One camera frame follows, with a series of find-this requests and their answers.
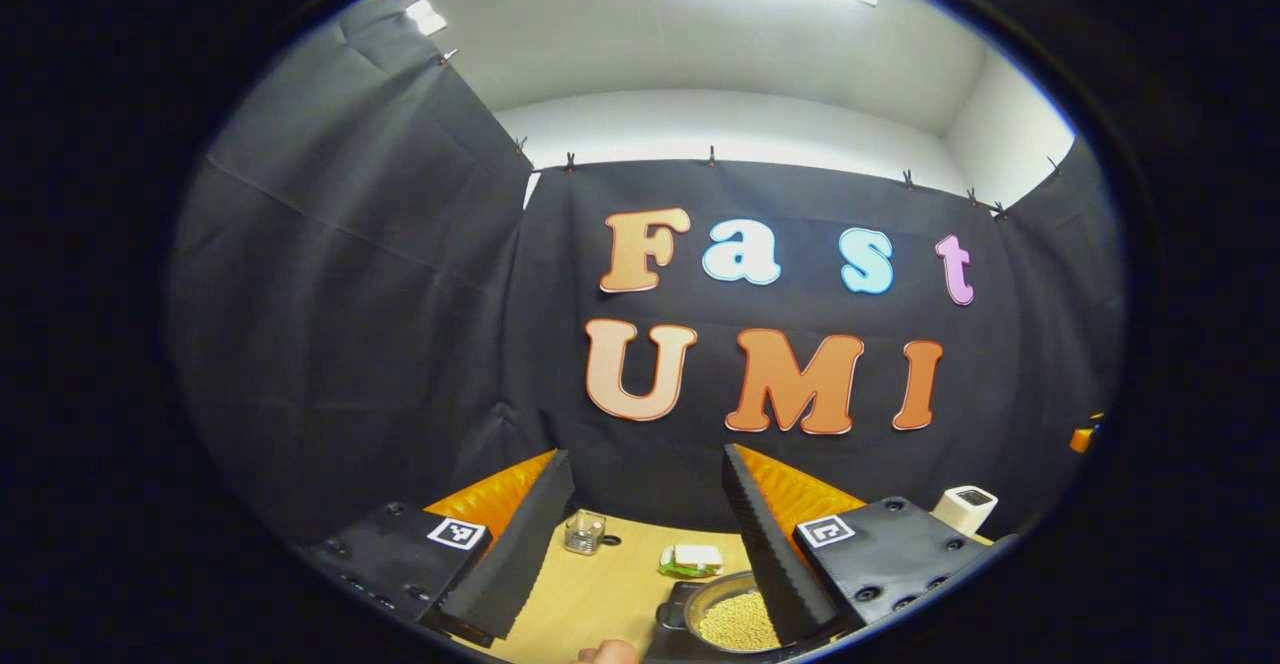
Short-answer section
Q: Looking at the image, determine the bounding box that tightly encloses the white toaster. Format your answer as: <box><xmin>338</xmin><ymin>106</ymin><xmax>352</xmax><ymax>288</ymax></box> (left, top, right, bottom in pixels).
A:
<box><xmin>930</xmin><ymin>485</ymin><xmax>999</xmax><ymax>537</ymax></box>

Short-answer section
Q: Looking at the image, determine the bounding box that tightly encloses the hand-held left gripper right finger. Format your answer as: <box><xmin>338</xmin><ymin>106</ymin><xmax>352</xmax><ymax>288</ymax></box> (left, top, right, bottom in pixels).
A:
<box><xmin>722</xmin><ymin>443</ymin><xmax>1016</xmax><ymax>647</ymax></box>

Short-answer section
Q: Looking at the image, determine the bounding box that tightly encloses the black induction cooktop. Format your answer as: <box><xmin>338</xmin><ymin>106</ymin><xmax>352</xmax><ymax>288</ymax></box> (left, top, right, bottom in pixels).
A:
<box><xmin>645</xmin><ymin>580</ymin><xmax>801</xmax><ymax>663</ymax></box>

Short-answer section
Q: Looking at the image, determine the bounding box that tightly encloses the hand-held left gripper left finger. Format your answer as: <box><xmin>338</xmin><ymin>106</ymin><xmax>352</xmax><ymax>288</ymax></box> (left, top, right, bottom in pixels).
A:
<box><xmin>300</xmin><ymin>448</ymin><xmax>578</xmax><ymax>648</ymax></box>

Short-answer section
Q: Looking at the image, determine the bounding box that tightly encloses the wrapped sandwich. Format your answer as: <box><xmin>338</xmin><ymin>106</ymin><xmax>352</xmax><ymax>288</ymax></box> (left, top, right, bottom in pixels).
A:
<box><xmin>658</xmin><ymin>544</ymin><xmax>725</xmax><ymax>579</ymax></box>

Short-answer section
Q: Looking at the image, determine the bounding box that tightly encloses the pile of yellow soybeans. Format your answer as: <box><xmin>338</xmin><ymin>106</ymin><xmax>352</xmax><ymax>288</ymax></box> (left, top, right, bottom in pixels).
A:
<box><xmin>697</xmin><ymin>590</ymin><xmax>781</xmax><ymax>651</ymax></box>

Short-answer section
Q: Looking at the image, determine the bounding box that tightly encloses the row of small cloth clips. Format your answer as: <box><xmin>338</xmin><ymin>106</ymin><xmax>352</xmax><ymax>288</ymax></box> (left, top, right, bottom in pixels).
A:
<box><xmin>435</xmin><ymin>44</ymin><xmax>1066</xmax><ymax>220</ymax></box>

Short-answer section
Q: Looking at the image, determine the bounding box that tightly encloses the steel pot with black handles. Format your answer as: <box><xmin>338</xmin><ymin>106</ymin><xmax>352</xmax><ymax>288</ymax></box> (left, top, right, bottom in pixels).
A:
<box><xmin>655</xmin><ymin>571</ymin><xmax>801</xmax><ymax>655</ymax></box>

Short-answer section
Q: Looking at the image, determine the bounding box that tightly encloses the black backdrop cloth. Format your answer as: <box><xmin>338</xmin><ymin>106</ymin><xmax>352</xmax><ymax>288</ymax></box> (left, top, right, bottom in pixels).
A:
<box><xmin>165</xmin><ymin>0</ymin><xmax>1126</xmax><ymax>545</ymax></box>

